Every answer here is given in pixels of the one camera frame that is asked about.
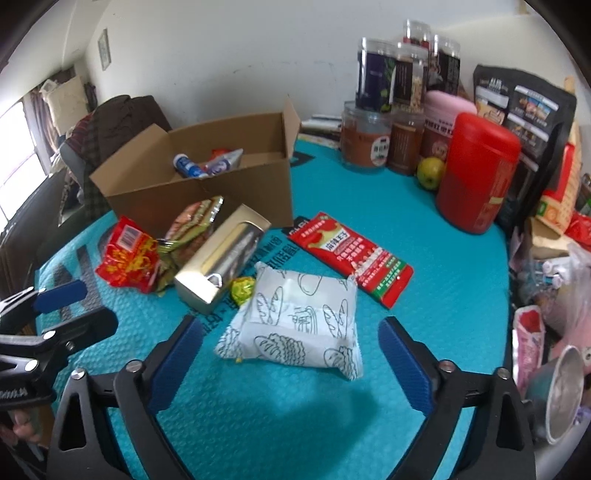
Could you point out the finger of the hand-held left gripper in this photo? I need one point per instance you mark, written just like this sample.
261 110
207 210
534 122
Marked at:
62 293
92 323

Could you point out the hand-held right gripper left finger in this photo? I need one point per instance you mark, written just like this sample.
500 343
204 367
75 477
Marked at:
175 364

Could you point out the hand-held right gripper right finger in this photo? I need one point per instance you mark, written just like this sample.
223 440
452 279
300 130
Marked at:
406 364

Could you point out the red packet with yellow rings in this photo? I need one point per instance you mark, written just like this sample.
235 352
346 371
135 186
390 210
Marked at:
129 258

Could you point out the cream window box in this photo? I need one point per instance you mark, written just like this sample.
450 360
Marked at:
198 286

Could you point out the yellow-green candy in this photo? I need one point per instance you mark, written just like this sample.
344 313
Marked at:
242 290

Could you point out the red sachet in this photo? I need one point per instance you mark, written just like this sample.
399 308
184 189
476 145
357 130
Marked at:
360 258

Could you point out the white bread packet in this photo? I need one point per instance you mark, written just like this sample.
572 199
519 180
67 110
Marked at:
295 323

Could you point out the green and pink snack packet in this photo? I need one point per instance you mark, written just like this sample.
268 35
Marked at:
189 221

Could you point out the small blue and white bottle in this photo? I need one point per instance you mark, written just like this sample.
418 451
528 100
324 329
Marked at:
187 165

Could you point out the brown cardboard box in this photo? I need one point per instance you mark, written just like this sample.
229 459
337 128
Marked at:
249 198

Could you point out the purple and silver snack packet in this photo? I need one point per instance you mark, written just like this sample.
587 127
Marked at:
224 162

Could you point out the person's left hand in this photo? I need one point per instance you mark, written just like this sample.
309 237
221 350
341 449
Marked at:
25 427

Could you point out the teal bubble mat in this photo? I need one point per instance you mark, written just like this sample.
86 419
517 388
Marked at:
300 424

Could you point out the window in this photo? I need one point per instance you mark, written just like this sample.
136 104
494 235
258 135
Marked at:
18 152

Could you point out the plaid cloth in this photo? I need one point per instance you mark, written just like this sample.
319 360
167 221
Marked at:
90 138

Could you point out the purple curtain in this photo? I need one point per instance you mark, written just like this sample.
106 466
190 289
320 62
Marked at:
37 120

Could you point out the brown jacket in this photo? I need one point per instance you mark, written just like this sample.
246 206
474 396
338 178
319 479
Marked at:
129 117

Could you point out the cream cushion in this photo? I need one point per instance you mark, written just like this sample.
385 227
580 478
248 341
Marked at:
67 104

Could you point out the green apple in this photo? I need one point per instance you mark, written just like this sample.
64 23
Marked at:
430 173

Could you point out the red canister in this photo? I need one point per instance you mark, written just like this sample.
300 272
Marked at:
475 175

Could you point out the clear jar of brown powder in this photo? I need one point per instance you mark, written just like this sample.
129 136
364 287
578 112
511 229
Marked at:
404 147

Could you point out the crumpled red packet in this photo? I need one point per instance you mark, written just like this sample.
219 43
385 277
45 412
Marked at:
579 228

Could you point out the orange and cream packet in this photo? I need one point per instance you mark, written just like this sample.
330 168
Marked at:
561 203

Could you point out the clear jar of red powder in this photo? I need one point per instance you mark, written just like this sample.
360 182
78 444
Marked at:
364 143

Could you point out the pink lidded jar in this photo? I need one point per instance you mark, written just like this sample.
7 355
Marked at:
443 120

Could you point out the stack of flat boxes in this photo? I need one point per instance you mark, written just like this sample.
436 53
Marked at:
323 127

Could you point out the black printed pouch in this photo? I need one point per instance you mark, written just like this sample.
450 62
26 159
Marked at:
526 120

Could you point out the clear jar of nuts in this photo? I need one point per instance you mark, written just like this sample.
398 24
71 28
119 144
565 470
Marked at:
408 78

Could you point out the clear jar with purple label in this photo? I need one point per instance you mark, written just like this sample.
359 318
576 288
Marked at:
374 74

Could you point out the clear jar with dark label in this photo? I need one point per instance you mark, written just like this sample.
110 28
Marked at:
445 67

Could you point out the clear jar with red contents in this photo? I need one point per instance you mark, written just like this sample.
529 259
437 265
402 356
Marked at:
418 32

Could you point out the framed wall picture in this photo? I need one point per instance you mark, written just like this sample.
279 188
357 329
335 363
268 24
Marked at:
105 48

